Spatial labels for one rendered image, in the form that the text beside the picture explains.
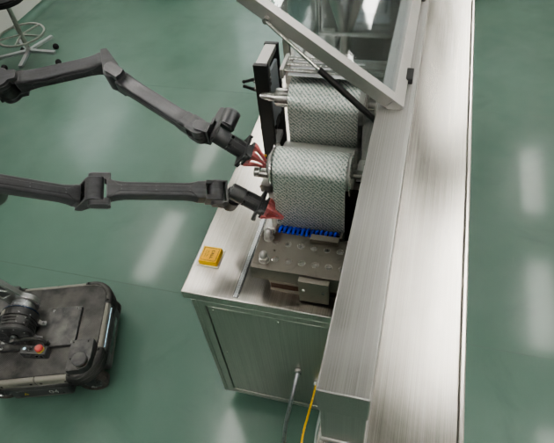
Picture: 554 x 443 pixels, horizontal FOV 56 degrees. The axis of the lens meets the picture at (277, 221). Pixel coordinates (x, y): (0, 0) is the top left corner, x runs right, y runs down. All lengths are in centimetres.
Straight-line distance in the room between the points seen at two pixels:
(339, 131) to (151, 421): 163
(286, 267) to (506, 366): 142
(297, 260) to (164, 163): 220
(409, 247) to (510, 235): 208
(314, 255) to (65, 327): 146
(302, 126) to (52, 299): 169
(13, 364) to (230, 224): 131
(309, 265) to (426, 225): 54
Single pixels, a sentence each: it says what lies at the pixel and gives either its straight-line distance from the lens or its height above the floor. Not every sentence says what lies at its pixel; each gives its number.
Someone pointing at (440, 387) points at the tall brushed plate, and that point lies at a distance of 106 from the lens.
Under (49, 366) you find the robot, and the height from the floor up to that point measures 24.
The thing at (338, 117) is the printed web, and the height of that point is 133.
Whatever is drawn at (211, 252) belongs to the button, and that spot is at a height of 92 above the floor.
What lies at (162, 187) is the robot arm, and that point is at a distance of 171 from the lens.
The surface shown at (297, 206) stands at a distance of 173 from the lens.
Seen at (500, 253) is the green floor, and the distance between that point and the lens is 317.
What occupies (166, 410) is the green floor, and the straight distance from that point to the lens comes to 268.
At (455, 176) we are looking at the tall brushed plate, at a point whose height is 144.
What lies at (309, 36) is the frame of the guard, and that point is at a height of 182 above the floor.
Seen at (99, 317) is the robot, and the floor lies 24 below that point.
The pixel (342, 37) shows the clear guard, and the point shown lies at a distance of 129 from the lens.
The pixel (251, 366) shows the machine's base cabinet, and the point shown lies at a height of 40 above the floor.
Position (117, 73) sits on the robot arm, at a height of 148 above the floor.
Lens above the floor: 239
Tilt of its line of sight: 48 degrees down
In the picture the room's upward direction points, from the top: 7 degrees counter-clockwise
